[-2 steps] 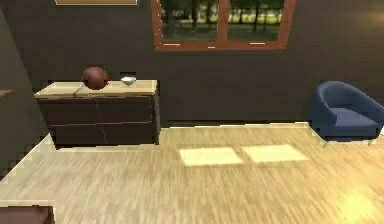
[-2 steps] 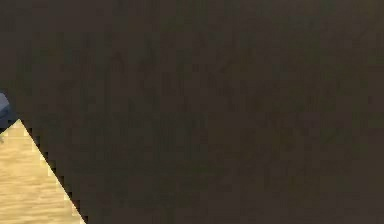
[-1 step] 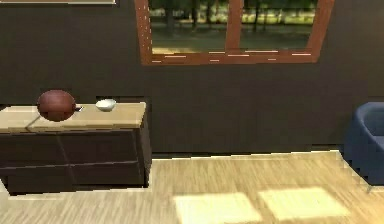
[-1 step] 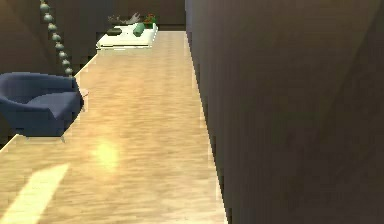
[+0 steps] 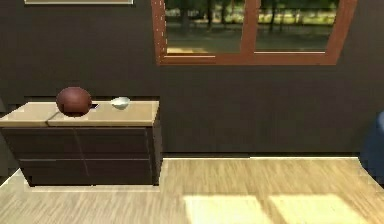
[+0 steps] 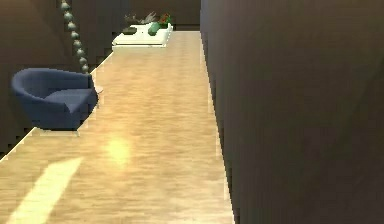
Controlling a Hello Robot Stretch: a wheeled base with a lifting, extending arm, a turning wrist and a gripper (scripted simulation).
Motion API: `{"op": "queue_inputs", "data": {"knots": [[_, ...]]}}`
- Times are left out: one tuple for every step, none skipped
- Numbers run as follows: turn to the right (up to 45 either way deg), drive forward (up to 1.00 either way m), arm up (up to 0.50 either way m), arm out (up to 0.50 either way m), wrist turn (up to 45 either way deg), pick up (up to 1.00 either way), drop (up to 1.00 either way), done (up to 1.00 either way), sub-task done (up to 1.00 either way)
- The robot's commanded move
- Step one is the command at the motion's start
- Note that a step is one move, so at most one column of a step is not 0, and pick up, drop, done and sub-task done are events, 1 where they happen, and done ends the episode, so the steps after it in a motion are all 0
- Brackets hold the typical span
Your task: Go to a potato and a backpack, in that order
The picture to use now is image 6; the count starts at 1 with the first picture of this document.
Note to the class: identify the white low table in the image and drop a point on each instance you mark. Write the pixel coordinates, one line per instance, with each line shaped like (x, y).
(140, 38)

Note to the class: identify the green bottle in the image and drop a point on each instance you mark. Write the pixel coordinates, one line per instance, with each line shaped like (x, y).
(153, 28)

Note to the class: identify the red flowered house plant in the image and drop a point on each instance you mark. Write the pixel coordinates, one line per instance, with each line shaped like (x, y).
(164, 19)

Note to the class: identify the dark bowl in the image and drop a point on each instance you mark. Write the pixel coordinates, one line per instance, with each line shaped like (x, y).
(129, 30)

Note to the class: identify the grey leafy plant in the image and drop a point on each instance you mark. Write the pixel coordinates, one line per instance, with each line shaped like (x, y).
(146, 18)

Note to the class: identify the grey beaded floor lamp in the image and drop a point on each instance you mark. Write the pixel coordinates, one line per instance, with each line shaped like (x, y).
(77, 43)

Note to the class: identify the blue armchair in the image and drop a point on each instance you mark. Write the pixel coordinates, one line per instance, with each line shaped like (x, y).
(50, 100)

